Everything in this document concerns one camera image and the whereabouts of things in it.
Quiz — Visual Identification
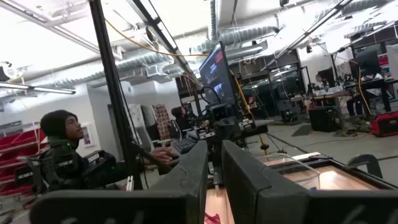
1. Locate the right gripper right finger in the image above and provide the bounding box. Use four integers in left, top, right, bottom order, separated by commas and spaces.
221, 139, 398, 224

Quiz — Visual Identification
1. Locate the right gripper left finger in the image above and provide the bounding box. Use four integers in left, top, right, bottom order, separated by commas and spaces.
29, 140, 208, 224

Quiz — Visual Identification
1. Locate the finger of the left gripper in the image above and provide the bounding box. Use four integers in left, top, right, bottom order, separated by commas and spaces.
228, 117, 242, 141
214, 117, 229, 141

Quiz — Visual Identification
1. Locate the red Maruchan noodle packet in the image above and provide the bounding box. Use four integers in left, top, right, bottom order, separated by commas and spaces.
204, 212, 222, 224

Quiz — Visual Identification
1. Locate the clear plastic container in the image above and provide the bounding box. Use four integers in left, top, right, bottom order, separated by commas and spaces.
254, 152, 322, 190

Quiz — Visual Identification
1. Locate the black keyboard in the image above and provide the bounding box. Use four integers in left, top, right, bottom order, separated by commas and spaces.
172, 136, 199, 156

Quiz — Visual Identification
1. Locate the person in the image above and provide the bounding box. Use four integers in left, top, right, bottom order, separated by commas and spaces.
39, 109, 177, 191
170, 106, 192, 131
313, 73, 330, 94

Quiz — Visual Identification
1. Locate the black computer monitor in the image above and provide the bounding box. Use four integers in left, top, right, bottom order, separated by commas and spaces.
198, 41, 239, 108

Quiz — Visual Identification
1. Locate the person's hand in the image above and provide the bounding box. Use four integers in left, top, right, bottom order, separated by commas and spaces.
143, 147, 175, 164

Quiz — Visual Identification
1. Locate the patterned hanging cloth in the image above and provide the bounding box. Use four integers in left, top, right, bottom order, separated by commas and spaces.
152, 103, 172, 141

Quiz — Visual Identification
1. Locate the black box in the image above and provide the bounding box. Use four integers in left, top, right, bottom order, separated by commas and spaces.
308, 106, 342, 133

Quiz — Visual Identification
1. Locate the grey hanging cloth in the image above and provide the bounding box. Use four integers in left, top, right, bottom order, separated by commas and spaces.
141, 105, 157, 128

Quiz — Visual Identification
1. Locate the wooden background table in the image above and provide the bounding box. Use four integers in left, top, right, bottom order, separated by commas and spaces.
289, 90, 354, 105

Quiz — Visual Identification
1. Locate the white hanging cloth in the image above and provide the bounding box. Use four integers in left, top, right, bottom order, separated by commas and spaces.
126, 103, 146, 130

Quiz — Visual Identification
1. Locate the black background desk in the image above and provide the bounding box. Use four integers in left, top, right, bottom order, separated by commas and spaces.
343, 77, 398, 113

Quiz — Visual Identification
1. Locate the red tool case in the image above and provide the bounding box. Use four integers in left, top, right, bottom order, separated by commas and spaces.
369, 111, 398, 138

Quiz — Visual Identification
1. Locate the red storage bin rack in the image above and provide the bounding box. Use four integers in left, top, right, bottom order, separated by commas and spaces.
0, 128, 50, 197

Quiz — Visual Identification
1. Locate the ceiling light bar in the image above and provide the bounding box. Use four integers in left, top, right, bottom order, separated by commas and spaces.
0, 81, 76, 95

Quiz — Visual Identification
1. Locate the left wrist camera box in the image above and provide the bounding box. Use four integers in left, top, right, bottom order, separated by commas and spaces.
206, 103, 234, 123

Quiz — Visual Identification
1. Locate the orange cable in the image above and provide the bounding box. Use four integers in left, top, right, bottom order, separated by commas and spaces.
229, 69, 270, 156

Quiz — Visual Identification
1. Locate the black aluminium table frame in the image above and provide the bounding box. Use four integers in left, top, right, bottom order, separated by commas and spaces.
267, 154, 398, 191

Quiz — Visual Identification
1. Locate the framed wall picture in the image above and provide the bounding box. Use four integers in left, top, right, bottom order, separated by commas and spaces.
80, 123, 95, 148

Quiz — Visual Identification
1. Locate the silver ventilation duct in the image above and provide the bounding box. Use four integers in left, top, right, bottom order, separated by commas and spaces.
189, 24, 280, 54

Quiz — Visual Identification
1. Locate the black clamp bracket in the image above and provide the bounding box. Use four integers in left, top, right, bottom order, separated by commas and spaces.
346, 153, 384, 180

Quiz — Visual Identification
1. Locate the yellow hanging cable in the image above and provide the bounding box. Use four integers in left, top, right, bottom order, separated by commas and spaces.
104, 18, 210, 58

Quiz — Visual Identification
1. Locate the black frame post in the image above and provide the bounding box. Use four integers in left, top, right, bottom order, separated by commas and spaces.
88, 0, 144, 191

